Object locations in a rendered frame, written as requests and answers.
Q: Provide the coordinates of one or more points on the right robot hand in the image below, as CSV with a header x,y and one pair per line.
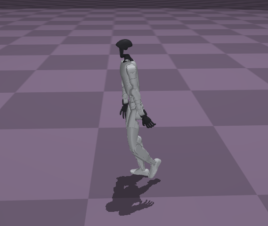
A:
x,y
124,109

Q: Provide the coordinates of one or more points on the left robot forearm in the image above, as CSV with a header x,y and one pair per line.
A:
x,y
138,103

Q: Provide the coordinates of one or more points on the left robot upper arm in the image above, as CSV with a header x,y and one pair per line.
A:
x,y
131,72

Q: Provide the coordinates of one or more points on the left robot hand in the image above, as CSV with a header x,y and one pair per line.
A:
x,y
147,121

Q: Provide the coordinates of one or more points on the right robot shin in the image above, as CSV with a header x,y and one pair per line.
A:
x,y
140,162

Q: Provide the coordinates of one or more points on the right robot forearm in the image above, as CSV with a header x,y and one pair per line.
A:
x,y
124,96

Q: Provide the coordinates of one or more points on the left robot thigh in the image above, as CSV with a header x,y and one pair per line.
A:
x,y
133,129

